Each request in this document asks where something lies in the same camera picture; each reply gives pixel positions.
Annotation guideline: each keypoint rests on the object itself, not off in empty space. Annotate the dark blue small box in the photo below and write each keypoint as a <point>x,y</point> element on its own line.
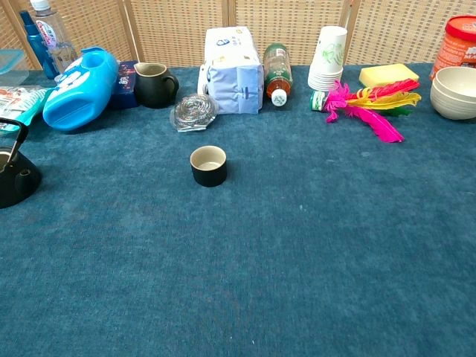
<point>125,85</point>

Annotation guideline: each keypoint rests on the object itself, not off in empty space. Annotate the black ceramic pitcher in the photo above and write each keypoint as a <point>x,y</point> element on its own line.
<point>153,86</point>

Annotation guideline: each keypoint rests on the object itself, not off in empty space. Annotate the teal snack package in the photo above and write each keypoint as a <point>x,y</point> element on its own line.
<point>18,104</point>

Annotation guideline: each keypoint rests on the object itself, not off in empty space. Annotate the colourful feather shuttlecock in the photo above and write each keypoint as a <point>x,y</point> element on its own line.
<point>366,106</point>

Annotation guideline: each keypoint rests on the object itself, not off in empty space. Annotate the clear water bottle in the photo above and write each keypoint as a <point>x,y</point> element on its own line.
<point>54,37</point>

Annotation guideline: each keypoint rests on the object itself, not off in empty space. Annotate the orange canister with red lid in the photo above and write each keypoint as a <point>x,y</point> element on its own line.
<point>455,44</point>

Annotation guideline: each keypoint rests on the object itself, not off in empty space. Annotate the blue table cloth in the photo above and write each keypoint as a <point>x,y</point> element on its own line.
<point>260,241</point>

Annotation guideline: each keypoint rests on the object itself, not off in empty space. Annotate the blue detergent bottle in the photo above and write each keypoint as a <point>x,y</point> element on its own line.
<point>82,92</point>

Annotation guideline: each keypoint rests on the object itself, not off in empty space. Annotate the stack of white paper cups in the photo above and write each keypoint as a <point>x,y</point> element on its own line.
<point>328,63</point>

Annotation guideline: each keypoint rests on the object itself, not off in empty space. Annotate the clear plastic food container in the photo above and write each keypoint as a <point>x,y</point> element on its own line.
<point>11,67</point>

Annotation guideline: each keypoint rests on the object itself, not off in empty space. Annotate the stack of beige bowls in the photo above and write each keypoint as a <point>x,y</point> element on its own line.
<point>454,94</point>

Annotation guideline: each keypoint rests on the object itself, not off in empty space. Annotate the white tissue pack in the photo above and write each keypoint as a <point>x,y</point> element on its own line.
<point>233,74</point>

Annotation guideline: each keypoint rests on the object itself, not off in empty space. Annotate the steel wool scrubber in wrap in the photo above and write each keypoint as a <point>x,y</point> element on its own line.
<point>193,111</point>

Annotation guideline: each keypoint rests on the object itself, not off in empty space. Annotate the woven rattan folding screen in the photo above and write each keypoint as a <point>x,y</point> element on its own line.
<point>238,22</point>

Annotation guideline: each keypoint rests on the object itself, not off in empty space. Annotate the green label tea bottle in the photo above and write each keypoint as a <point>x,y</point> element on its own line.
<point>277,72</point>

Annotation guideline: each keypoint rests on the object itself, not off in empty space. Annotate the blue spray bottle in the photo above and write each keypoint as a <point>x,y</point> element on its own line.
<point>35,44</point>

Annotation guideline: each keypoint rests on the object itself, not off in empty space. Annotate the yellow sponge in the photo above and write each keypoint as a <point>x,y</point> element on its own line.
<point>388,74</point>

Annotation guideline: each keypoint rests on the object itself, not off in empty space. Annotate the black ceramic teacup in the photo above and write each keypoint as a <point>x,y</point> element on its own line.
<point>208,172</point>

